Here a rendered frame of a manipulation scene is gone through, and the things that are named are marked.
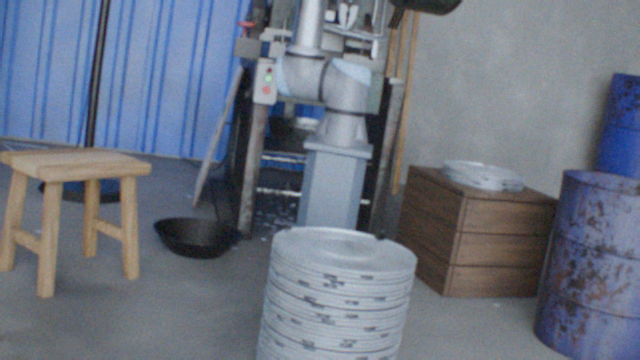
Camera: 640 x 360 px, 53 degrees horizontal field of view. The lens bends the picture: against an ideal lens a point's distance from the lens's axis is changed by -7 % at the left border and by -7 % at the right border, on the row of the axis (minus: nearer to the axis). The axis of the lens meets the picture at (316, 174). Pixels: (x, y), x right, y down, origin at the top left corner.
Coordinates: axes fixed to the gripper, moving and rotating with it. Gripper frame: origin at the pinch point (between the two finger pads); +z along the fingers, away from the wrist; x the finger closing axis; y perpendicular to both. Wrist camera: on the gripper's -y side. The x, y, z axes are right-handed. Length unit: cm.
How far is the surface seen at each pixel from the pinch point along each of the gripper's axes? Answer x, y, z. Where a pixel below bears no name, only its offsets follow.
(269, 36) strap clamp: 21.6, 31.5, 7.0
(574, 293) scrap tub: -54, -84, 62
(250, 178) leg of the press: 24, 5, 57
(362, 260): 15, -111, 48
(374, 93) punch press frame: -16.9, 10.6, 21.9
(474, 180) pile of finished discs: -42, -32, 43
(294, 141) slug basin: 7, 22, 45
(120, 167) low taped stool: 66, -54, 47
